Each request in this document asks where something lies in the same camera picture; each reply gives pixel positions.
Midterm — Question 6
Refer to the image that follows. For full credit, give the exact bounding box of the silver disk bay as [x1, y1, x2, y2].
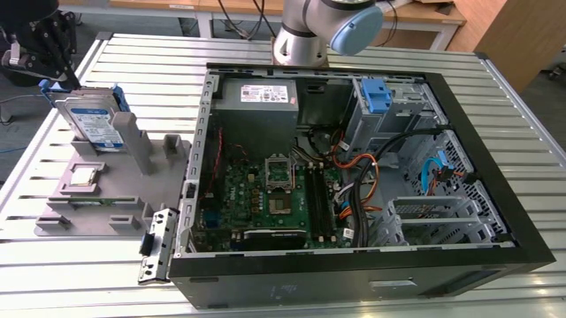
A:
[383, 194, 503, 248]

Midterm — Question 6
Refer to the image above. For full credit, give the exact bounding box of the silver drive cage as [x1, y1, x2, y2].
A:
[343, 76, 448, 156]

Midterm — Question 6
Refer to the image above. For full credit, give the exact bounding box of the blue floor cable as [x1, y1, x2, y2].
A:
[0, 93, 45, 156]

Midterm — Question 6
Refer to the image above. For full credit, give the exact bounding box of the wooden cabinet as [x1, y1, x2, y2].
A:
[448, 0, 566, 95]

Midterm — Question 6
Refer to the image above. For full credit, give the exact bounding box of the yellow black cable bundle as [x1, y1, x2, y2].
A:
[291, 145, 336, 166]

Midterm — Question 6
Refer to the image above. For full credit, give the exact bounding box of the red black twisted wire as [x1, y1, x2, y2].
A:
[197, 127, 253, 201]

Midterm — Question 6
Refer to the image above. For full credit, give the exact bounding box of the silver CPU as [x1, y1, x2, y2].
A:
[72, 166, 97, 186]

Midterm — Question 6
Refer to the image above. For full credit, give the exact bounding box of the blue data wire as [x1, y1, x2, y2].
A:
[420, 150, 451, 199]

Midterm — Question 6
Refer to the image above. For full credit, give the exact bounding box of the blue drive latch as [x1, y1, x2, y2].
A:
[360, 78, 394, 114]

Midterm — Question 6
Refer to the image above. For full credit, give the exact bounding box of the CPU socket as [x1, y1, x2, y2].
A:
[268, 193, 296, 215]

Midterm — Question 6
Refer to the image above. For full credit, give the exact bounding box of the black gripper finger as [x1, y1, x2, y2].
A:
[0, 31, 30, 72]
[25, 11, 83, 91]

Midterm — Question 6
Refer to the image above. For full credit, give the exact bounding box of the black trash bin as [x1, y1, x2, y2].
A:
[0, 64, 50, 88]

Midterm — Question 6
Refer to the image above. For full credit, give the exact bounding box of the silver slot bracket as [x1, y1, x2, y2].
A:
[136, 207, 180, 286]

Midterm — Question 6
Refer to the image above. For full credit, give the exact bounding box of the grey parts rack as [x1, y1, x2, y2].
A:
[33, 111, 195, 238]

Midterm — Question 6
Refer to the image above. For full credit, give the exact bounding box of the grey power supply unit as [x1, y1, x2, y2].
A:
[211, 78, 300, 160]

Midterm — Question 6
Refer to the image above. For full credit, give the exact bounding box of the green motherboard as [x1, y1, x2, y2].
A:
[193, 162, 355, 252]

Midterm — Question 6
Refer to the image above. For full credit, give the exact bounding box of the black RAM slot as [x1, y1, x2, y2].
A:
[317, 165, 331, 242]
[311, 165, 323, 242]
[307, 165, 319, 242]
[323, 165, 336, 242]

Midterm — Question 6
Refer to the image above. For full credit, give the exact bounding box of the power wire black connector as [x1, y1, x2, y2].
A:
[432, 166, 478, 183]

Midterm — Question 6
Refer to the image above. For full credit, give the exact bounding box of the orange red wire bundle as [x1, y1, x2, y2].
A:
[331, 152, 384, 229]

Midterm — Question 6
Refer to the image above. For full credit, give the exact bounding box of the green RAM stick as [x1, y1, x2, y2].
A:
[46, 196, 136, 204]

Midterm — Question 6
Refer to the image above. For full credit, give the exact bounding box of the blue video port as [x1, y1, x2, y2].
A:
[139, 231, 156, 256]

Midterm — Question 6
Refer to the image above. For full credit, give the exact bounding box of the metal socket cover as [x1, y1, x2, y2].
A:
[263, 154, 296, 195]

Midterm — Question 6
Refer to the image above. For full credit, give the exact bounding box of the black PC case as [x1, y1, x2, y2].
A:
[167, 62, 556, 311]

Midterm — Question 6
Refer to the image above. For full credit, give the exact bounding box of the black graphics card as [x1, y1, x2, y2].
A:
[229, 227, 308, 252]

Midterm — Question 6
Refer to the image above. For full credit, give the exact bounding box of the hard disk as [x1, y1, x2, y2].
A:
[37, 79, 132, 155]

